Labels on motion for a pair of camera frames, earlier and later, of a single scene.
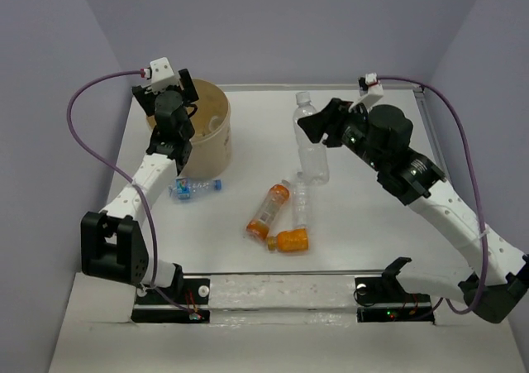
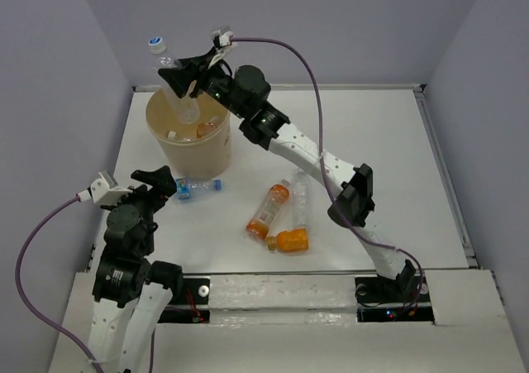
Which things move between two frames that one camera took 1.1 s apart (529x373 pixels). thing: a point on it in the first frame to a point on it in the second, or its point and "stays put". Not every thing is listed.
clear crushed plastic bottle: x=301 y=202 stays put
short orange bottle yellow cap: x=293 y=240 stays put
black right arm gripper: x=328 y=120 to x=188 y=69
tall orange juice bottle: x=259 y=227 stays put
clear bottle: x=312 y=159 to x=186 y=107
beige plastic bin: x=211 y=154 stays put
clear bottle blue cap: x=189 y=188 stays put
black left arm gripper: x=188 y=95 to x=164 y=184
